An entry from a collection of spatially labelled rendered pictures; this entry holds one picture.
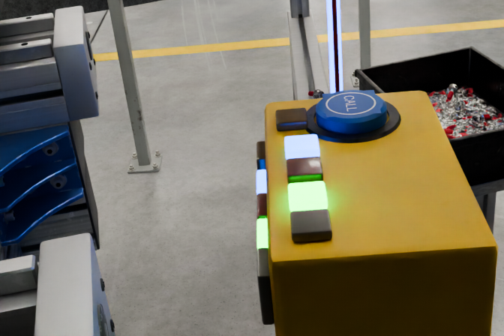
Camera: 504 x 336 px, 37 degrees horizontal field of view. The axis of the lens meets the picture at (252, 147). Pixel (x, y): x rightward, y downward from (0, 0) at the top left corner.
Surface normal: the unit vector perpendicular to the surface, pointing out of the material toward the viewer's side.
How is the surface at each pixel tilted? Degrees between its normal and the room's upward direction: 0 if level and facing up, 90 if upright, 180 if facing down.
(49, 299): 0
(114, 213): 0
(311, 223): 0
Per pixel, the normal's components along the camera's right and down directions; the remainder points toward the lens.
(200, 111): -0.09, -0.87
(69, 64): 0.21, 0.47
